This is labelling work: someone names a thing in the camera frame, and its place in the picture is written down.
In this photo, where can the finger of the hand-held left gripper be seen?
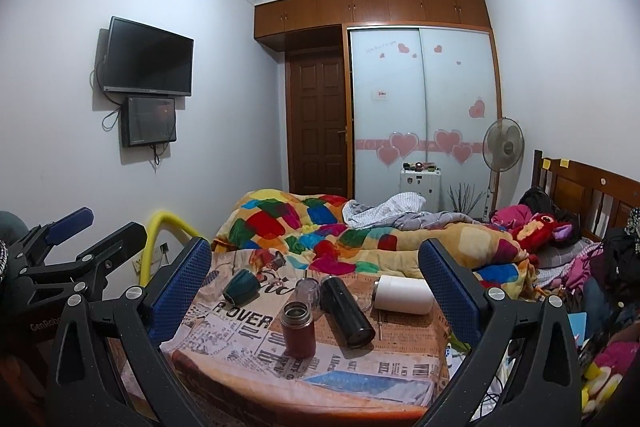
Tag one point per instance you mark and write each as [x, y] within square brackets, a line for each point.
[120, 238]
[70, 222]

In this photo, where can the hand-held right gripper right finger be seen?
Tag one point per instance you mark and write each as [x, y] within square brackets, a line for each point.
[450, 293]

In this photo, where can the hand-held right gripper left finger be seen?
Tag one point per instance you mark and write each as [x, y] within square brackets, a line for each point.
[181, 292]

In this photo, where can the dark green cup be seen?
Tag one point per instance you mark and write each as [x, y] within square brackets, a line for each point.
[241, 286]

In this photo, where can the black thermos cup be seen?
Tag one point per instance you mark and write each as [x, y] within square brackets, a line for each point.
[345, 312]

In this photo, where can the red thermos cup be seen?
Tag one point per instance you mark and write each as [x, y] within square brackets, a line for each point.
[298, 332]

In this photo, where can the clear glass cup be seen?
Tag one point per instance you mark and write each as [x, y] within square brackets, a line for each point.
[307, 292]

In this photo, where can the yellow tube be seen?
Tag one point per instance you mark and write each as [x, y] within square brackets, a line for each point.
[150, 237]

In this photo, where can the white cylindrical bottle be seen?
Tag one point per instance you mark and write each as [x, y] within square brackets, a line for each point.
[404, 294]

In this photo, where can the newspaper print tablecloth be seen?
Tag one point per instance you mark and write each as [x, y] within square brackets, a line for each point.
[240, 342]

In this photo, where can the dried plant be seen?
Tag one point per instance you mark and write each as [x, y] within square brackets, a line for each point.
[465, 199]

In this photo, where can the pink clothing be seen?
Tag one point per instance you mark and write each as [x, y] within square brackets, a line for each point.
[507, 217]

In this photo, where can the grey striped cloth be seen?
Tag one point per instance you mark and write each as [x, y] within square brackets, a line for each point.
[400, 209]

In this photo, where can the white small cabinet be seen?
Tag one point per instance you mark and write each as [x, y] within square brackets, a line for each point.
[421, 189]

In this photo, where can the colourful patchwork quilt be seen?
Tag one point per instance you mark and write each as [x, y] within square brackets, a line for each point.
[350, 242]

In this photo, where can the red plush toy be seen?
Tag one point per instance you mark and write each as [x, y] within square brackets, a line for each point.
[542, 227]

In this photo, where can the black bag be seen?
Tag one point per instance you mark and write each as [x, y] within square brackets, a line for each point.
[537, 199]

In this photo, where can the standing fan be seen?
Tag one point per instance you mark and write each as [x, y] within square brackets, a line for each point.
[502, 142]

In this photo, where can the wooden bed headboard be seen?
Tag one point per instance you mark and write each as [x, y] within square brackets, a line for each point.
[580, 187]

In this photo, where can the pile of dark clothes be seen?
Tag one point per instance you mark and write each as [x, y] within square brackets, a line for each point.
[617, 262]

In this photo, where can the wardrobe with heart stickers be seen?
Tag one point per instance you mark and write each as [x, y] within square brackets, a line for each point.
[425, 107]

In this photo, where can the brown wooden door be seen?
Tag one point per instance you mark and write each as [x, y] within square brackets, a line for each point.
[317, 122]

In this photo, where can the wooden overhead cabinets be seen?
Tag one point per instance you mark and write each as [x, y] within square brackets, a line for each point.
[370, 9]

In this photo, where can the wall socket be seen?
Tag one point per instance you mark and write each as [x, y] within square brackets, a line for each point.
[138, 265]

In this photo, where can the small wall-mounted monitor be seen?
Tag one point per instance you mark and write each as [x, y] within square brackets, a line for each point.
[149, 121]

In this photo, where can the wall-mounted television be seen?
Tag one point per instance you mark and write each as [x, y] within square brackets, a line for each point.
[147, 59]

